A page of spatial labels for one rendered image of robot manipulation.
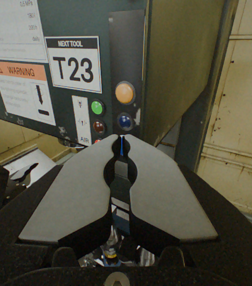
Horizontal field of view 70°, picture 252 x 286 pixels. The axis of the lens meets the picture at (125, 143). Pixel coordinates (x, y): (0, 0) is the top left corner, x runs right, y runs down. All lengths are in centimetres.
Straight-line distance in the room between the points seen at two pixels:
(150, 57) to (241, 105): 108
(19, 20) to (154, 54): 22
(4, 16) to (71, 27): 14
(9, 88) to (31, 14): 16
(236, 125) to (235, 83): 25
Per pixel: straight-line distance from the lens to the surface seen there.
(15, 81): 42
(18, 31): 38
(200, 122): 95
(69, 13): 29
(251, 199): 161
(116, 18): 25
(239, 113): 130
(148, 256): 52
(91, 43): 27
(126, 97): 24
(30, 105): 41
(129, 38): 24
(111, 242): 57
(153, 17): 24
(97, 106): 27
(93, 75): 27
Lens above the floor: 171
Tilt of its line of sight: 29 degrees down
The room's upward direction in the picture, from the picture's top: straight up
